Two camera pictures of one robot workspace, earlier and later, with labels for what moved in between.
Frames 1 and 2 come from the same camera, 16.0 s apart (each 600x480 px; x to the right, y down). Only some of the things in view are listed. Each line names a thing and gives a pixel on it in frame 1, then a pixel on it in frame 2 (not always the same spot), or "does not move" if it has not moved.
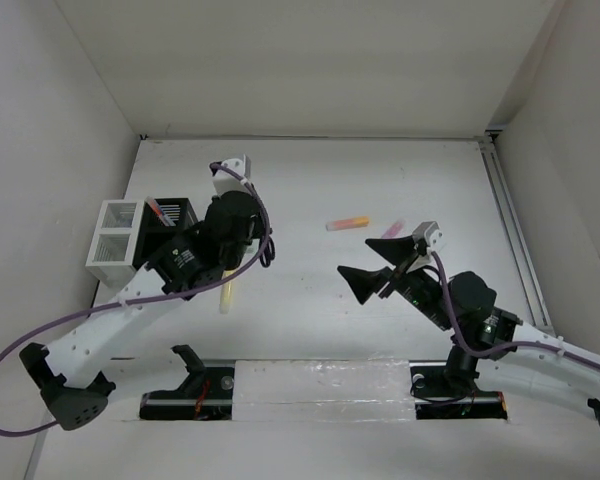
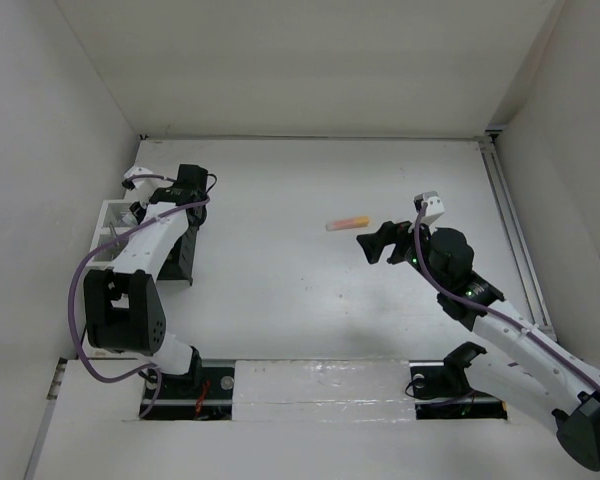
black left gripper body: (259, 230) -> (139, 209)
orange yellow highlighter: (348, 223) does not move
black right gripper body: (415, 286) -> (403, 235)
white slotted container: (113, 247) does not move
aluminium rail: (512, 233) does not move
